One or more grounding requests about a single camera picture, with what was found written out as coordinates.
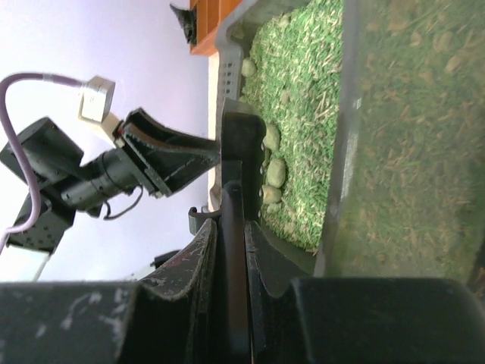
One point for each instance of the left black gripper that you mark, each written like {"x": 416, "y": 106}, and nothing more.
{"x": 168, "y": 160}

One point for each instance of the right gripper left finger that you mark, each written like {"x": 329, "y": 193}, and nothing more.
{"x": 162, "y": 318}

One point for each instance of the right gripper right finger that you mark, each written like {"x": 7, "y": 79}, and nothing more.
{"x": 297, "y": 318}

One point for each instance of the black litter scoop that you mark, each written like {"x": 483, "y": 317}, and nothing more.
{"x": 223, "y": 330}

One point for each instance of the dark green litter box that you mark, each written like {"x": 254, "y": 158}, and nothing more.
{"x": 406, "y": 194}

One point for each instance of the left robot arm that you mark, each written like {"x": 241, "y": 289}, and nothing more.
{"x": 66, "y": 185}

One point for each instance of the grey litter clump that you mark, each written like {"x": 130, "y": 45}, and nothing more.
{"x": 271, "y": 195}
{"x": 272, "y": 137}
{"x": 248, "y": 68}
{"x": 276, "y": 172}

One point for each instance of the green litter pellets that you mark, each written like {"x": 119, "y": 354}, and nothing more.
{"x": 296, "y": 87}

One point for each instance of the black object top compartment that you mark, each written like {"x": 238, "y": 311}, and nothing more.
{"x": 187, "y": 19}

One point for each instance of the orange compartment tray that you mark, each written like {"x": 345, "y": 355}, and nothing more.
{"x": 210, "y": 15}

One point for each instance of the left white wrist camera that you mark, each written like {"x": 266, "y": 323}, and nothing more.
{"x": 96, "y": 96}

